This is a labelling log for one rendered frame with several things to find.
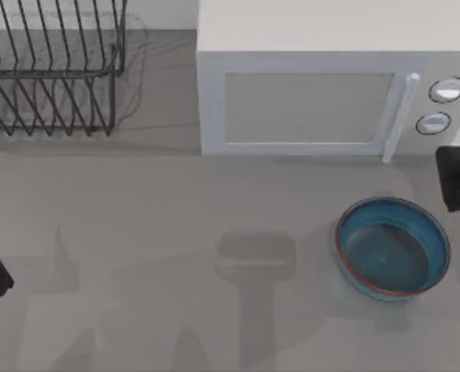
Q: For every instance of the blue bowl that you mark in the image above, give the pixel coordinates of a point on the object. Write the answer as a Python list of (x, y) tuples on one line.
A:
[(388, 252)]

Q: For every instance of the pale microwave door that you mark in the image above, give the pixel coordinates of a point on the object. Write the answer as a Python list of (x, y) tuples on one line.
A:
[(307, 108)]

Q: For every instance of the large microwave knob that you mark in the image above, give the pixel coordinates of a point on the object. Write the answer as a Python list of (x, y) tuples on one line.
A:
[(447, 90)]

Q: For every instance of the small microwave knob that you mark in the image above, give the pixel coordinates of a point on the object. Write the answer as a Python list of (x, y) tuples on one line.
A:
[(433, 123)]

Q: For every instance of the pale microwave oven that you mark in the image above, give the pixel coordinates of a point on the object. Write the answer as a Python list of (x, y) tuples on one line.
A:
[(311, 27)]

